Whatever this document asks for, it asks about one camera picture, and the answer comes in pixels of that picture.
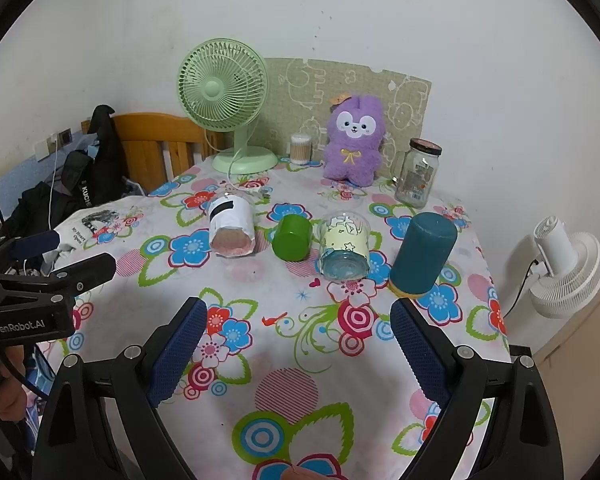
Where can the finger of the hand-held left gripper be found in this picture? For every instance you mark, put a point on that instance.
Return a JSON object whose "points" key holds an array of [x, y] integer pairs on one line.
{"points": [[37, 245], [87, 271]]}

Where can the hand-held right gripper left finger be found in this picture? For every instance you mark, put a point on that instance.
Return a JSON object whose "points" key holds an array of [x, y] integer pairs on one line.
{"points": [[179, 352]]}

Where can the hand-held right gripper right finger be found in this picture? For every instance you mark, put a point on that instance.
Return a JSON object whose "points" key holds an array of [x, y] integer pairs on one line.
{"points": [[420, 352]]}

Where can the teal cup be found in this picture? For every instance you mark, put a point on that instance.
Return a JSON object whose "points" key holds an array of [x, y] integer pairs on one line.
{"points": [[425, 252]]}

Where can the clear printed cup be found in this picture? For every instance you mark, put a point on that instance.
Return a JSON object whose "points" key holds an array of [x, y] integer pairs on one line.
{"points": [[343, 250]]}

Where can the white paper cup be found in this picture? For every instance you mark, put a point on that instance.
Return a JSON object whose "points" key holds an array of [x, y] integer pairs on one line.
{"points": [[231, 225]]}

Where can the green cup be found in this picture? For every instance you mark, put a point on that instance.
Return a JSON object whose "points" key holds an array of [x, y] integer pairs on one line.
{"points": [[292, 240]]}

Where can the person's left hand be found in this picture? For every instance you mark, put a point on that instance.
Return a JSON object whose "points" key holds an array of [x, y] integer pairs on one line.
{"points": [[11, 394]]}

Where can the person's right hand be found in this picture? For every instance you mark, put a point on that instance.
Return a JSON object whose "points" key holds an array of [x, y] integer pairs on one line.
{"points": [[305, 473]]}

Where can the dark clothes pile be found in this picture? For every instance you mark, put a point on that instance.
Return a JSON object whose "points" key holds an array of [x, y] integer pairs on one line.
{"points": [[35, 207]]}

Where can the white printed shirt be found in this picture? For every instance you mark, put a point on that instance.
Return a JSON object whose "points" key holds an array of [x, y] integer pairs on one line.
{"points": [[105, 221]]}

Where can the floral tablecloth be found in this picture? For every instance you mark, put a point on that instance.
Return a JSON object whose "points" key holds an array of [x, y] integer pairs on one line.
{"points": [[280, 360]]}

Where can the black bag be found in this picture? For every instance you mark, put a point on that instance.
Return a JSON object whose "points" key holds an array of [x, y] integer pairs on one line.
{"points": [[105, 160]]}

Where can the wooden chair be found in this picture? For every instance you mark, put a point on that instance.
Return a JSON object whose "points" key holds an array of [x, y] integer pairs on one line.
{"points": [[145, 135]]}

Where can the white standing fan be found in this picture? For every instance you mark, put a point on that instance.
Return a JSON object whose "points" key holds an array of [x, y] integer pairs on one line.
{"points": [[567, 270]]}

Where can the clear glass jar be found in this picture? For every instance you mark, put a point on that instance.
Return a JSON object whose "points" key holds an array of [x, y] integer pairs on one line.
{"points": [[416, 175]]}

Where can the purple plush toy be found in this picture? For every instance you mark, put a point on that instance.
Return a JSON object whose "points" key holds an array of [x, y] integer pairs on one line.
{"points": [[352, 160]]}

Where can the green desk fan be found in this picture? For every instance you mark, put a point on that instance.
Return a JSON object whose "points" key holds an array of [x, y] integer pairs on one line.
{"points": [[212, 87]]}

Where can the cotton swab container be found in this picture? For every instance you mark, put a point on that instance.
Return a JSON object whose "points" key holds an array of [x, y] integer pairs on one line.
{"points": [[301, 149]]}

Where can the wall socket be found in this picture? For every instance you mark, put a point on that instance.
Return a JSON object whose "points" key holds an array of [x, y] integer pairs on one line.
{"points": [[55, 142]]}

